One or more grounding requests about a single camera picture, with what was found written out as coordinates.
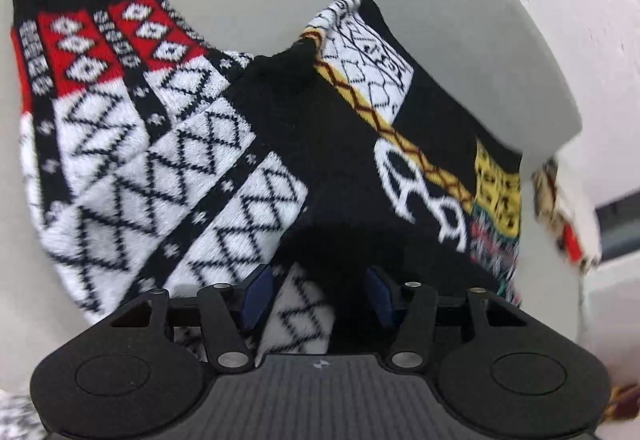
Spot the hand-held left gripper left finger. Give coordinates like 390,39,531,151
107,267,275,371

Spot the white folded garment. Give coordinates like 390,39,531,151
554,185,602,267

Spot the black patterned knit sweater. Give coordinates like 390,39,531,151
10,0,640,426

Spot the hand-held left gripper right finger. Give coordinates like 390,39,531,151
365,267,526,369

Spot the blue white patterned blanket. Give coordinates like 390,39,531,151
0,390,47,440

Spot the dark window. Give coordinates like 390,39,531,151
594,201,640,223

